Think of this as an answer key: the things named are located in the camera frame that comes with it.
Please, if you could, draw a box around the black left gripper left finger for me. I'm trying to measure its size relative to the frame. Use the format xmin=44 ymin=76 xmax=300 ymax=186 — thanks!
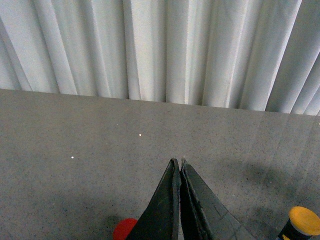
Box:
xmin=126 ymin=158 xmax=181 ymax=240

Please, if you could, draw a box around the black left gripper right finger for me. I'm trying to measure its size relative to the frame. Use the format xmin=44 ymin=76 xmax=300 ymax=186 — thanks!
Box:
xmin=180 ymin=159 xmax=255 ymax=240

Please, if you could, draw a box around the red push button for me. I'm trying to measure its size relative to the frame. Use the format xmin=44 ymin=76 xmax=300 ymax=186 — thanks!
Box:
xmin=112 ymin=218 xmax=138 ymax=240

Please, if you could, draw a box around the yellow push button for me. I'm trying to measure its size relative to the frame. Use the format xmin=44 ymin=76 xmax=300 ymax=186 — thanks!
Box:
xmin=276 ymin=206 xmax=320 ymax=240

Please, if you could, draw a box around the white pleated curtain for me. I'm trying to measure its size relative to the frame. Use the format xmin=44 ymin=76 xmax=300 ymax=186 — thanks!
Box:
xmin=0 ymin=0 xmax=320 ymax=116

